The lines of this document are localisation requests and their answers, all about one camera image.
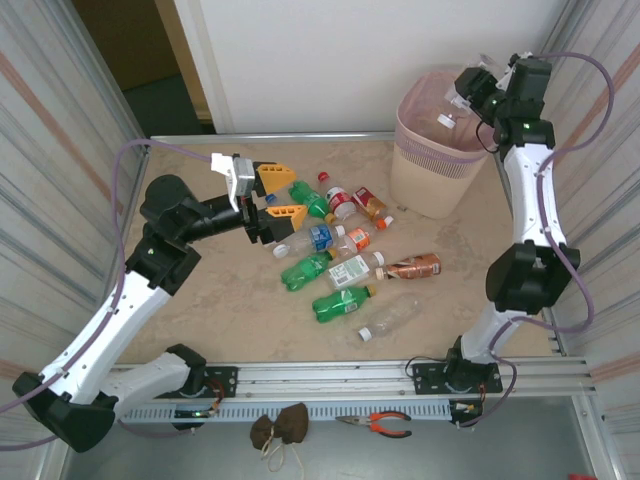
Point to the clear bottle blue lettered label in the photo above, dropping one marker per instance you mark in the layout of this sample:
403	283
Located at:
452	112

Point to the green bottle with yellow cap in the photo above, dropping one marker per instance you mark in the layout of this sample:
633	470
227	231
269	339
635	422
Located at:
340	302
302	272
312	200

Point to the blue label bottle white cap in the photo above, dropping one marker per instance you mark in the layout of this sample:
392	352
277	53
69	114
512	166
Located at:
320	238

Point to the pink translucent bin liner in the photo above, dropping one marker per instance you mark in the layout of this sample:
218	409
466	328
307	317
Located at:
425	100

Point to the orange label bottle orange cap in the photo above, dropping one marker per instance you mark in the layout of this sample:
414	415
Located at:
358	239

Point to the green white label clear bottle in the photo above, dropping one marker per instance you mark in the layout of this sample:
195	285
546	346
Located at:
350	270

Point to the amber juice bottle red label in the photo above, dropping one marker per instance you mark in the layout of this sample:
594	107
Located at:
367	200

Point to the pink waste basket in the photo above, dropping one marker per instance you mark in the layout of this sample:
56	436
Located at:
430	190

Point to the copper brown drink bottle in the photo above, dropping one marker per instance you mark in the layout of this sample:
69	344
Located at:
415	267

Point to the large clear bottle white cap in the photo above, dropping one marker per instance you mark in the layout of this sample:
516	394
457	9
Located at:
390	315

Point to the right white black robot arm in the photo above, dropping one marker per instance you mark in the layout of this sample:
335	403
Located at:
530	200

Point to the beige door jamb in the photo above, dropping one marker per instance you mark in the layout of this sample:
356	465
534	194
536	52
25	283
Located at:
184	60

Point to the large brown cloth pouch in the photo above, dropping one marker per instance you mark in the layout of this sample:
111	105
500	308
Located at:
294	422

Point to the small brown cloth pouch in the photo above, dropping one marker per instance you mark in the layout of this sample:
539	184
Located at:
261	434

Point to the grey metal lower shelf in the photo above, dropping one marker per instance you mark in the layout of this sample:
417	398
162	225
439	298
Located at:
450	455

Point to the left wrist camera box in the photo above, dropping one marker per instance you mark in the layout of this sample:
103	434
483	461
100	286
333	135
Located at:
244	175

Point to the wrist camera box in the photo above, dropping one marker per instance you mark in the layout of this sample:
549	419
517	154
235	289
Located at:
520	55
244	175

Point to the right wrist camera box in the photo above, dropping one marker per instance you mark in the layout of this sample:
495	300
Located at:
520	55

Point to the striped enclosure side panel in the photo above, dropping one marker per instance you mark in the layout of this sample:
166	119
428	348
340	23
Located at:
50	175
615	225

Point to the white door frame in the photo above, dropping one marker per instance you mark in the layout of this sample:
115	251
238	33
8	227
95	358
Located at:
202	60

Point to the wide aluminium mounting rail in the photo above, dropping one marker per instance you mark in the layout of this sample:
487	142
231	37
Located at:
325	380

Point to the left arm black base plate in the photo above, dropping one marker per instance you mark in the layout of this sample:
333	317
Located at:
225	380

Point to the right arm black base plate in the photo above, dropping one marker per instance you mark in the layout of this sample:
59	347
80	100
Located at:
425	377

